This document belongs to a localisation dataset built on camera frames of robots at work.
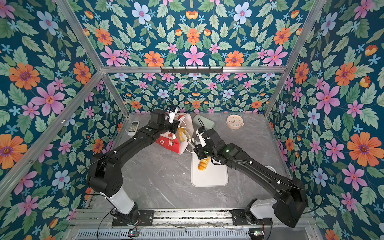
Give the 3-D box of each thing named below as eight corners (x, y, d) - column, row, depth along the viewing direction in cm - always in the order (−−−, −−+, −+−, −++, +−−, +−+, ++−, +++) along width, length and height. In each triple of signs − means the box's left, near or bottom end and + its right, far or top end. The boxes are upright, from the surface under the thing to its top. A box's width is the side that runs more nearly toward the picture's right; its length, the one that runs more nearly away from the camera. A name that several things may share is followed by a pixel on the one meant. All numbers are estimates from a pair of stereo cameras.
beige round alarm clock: (227, 129, 113) (227, 126, 110) (225, 117, 121) (226, 114, 118) (243, 129, 113) (244, 126, 110) (241, 117, 120) (242, 114, 118)
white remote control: (129, 135, 111) (127, 132, 108) (134, 123, 118) (132, 120, 116) (136, 135, 111) (134, 132, 108) (141, 123, 118) (139, 120, 116)
